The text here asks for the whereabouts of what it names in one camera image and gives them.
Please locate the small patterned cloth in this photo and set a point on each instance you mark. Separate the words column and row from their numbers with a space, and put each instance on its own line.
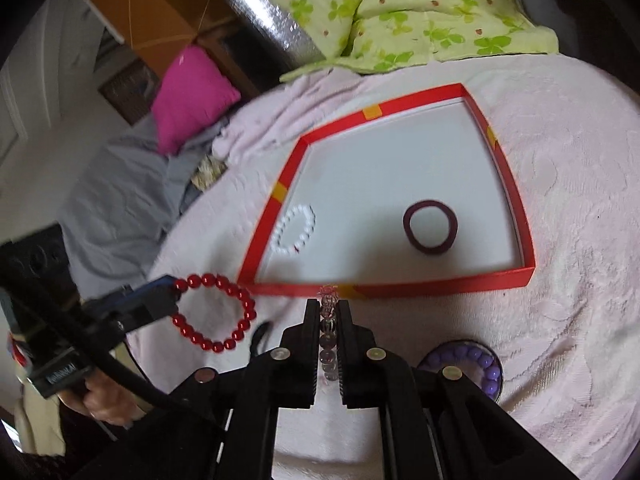
column 207, row 172

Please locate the dark framed picture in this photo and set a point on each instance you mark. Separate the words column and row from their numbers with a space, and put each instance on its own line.
column 127, row 90

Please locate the magenta pillow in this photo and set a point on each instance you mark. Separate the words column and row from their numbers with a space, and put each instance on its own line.
column 192, row 95

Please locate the red shallow box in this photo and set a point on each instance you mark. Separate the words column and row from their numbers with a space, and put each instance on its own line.
column 380, row 170

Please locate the silver foil sheet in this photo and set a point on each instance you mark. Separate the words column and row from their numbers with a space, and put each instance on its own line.
column 280, row 25

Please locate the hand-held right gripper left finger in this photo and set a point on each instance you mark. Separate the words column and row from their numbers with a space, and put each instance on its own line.
column 311, row 340

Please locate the person's left hand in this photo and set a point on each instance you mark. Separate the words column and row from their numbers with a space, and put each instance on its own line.
column 105, row 400

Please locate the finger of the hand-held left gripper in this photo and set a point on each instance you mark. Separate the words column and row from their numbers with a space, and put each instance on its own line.
column 145, row 300

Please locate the pale pink blanket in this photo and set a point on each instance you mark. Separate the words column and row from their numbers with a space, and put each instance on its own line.
column 575, row 210

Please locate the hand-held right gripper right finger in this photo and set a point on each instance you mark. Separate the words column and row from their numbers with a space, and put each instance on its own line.
column 345, row 340

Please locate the grey blanket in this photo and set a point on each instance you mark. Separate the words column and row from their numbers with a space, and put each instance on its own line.
column 115, row 185

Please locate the green floral quilt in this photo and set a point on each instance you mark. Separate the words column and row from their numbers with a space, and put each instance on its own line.
column 425, row 10

